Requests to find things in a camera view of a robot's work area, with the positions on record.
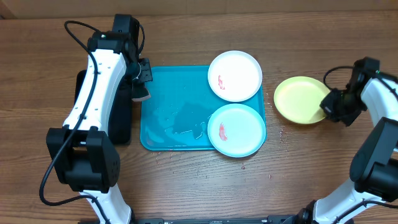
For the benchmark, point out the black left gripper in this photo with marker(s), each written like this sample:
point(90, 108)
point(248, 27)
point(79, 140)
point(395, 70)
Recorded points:
point(147, 76)

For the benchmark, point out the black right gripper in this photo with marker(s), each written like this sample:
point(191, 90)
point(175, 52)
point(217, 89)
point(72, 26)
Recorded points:
point(324, 106)

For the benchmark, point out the green and pink sponge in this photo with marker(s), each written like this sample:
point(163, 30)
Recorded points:
point(140, 93)

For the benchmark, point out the yellow-green plate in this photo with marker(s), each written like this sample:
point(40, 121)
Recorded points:
point(298, 99)

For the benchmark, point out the white plate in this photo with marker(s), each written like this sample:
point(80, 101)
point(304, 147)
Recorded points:
point(235, 76)

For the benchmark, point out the light blue plate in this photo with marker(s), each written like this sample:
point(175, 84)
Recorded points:
point(236, 130)

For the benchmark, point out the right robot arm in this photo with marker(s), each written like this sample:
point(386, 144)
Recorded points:
point(373, 172)

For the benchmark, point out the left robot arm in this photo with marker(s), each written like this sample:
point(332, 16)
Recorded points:
point(83, 150)

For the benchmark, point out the black plastic tray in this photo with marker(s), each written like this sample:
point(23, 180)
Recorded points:
point(103, 108)

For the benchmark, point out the teal plastic tray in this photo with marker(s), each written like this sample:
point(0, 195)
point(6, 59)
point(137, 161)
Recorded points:
point(176, 116)

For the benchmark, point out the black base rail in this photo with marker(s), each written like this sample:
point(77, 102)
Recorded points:
point(271, 219)

